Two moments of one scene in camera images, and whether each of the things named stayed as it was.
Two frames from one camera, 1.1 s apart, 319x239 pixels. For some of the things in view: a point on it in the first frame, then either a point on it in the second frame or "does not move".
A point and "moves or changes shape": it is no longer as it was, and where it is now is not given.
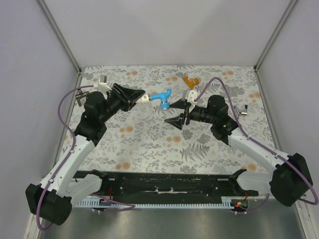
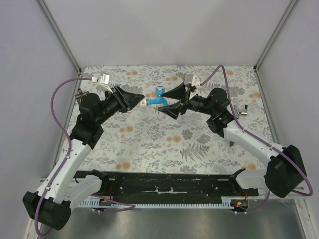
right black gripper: (179, 121) -> (179, 92)
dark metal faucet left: (80, 95) does not move
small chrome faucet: (243, 113) does not move
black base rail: (168, 186) does not move
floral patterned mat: (140, 139) does not move
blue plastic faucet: (164, 97) moves or changes shape
